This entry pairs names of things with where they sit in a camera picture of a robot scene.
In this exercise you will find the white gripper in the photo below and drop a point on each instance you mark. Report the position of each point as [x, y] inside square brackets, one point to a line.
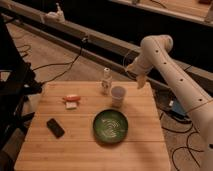
[140, 67]

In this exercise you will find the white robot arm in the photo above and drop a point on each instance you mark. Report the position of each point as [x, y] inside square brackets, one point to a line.
[196, 102]

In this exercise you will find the green ceramic bowl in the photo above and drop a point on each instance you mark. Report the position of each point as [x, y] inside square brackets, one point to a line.
[110, 126]

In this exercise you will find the translucent plastic cup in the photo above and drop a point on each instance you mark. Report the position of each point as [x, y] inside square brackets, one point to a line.
[118, 94]

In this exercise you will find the small white bottle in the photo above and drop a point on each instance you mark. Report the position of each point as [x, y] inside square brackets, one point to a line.
[106, 81]

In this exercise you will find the blue object on floor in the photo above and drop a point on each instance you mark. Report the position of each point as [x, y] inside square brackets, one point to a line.
[176, 107]

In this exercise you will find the small white block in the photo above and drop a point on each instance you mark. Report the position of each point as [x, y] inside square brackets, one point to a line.
[71, 105]

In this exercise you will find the black smartphone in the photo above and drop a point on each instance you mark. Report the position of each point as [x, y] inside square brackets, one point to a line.
[55, 128]

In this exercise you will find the black equipment at left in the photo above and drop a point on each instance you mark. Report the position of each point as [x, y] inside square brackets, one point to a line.
[20, 83]

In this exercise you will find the long metal rail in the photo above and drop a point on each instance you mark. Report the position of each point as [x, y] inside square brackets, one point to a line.
[204, 78]

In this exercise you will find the white object on rail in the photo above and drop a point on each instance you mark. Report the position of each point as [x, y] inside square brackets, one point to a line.
[58, 15]

